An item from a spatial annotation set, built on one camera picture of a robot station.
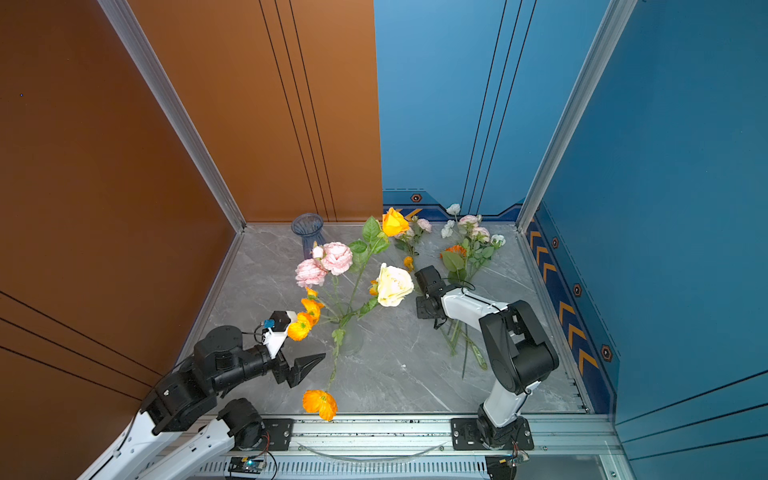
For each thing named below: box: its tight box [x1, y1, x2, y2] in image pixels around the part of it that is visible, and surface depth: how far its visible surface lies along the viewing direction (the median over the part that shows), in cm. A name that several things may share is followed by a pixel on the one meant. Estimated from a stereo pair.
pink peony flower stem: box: [295, 241, 353, 322], surface depth 66 cm
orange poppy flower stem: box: [287, 288, 346, 421], surface depth 54 cm
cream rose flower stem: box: [331, 263, 415, 347], surface depth 53 cm
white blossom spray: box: [441, 204, 461, 239], surface depth 118 cm
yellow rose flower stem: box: [342, 207, 410, 324], surface depth 67 cm
